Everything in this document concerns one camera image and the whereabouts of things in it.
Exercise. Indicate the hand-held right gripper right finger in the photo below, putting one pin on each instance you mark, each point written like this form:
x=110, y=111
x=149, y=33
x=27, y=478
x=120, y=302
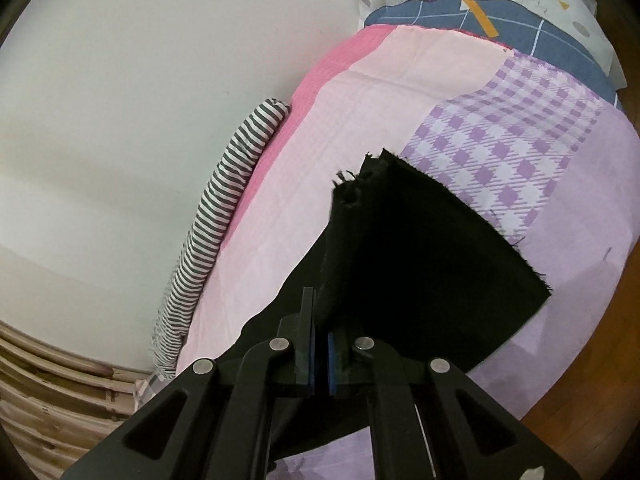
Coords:
x=331, y=360

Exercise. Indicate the black pants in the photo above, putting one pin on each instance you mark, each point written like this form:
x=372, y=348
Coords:
x=425, y=260

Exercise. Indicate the blue checked pillow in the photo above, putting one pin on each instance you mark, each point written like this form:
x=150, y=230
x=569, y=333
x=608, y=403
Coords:
x=525, y=25

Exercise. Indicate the purple grey plaid pillow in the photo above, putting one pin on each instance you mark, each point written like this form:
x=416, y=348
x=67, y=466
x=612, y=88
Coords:
x=147, y=390

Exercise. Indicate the wooden slats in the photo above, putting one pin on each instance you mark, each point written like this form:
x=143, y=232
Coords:
x=50, y=400

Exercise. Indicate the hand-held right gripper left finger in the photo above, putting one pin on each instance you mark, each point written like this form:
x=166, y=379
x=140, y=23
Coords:
x=311, y=360

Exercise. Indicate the pink and purple bed sheet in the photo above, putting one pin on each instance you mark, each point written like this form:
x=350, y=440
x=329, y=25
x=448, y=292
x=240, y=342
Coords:
x=350, y=125

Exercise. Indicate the grey white striped pillow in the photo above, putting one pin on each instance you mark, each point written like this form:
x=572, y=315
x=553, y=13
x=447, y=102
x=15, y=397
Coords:
x=225, y=200

